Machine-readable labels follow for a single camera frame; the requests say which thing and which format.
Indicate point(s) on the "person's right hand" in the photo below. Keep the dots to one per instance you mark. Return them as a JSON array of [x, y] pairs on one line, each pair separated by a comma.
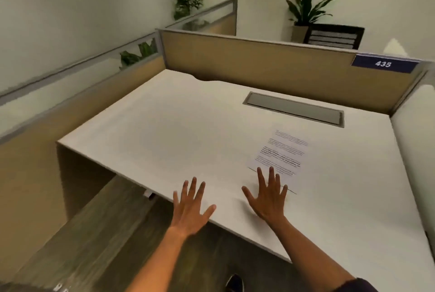
[[270, 203]]

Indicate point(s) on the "person's left hand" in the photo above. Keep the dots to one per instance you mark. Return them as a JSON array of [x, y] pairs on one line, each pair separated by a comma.
[[190, 213]]

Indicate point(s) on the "person's right little finger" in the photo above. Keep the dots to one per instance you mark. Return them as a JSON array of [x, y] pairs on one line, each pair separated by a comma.
[[284, 193]]

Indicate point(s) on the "person's right thumb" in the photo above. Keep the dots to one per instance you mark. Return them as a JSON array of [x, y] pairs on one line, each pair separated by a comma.
[[247, 195]]

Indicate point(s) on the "person's left little finger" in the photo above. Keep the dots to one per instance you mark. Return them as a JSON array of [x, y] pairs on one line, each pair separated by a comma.
[[176, 198]]

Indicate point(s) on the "person's left thumb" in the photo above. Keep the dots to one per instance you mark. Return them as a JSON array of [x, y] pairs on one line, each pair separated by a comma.
[[209, 212]]

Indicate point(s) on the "person's left middle finger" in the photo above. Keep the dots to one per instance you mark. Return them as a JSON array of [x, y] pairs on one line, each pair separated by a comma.
[[192, 188]]

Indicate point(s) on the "person's right middle finger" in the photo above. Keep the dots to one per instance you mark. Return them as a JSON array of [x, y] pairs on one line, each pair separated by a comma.
[[271, 177]]

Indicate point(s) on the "person's right forearm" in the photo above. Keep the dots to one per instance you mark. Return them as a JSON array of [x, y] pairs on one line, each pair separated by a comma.
[[306, 254]]

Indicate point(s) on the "person's left forearm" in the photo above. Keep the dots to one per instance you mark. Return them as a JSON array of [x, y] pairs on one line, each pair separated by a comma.
[[156, 261]]

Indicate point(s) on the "small under-desk control box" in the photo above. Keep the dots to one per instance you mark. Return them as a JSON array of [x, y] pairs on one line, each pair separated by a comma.
[[149, 194]]

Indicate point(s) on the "printed white paper sheet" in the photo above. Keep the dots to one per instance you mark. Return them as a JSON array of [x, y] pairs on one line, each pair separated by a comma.
[[289, 152]]

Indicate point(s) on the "person's dark shoe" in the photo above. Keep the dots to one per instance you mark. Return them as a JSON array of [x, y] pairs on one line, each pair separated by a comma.
[[235, 283]]

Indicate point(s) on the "beige cubicle partition panel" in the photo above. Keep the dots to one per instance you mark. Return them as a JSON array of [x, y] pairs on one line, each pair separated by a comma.
[[272, 64]]

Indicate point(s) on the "person's dark sleeve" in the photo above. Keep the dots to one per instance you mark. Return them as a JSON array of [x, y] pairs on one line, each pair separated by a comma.
[[360, 285]]

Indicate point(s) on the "white side cabinet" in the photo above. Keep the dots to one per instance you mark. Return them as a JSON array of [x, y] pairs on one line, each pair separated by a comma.
[[416, 139]]

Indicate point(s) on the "green plant behind glass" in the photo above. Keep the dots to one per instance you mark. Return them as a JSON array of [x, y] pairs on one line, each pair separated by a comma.
[[136, 54]]

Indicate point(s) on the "beige plant pot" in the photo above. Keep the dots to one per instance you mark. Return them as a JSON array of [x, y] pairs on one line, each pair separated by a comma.
[[299, 33]]

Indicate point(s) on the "beige partition with glass top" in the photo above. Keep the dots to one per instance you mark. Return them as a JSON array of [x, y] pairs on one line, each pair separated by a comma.
[[30, 152]]

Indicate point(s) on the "blue number sign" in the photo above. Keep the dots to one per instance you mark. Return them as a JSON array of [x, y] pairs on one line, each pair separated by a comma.
[[384, 63]]

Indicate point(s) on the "beige glass-topped partition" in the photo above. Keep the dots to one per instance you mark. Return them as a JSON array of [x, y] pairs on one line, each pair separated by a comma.
[[217, 18]]

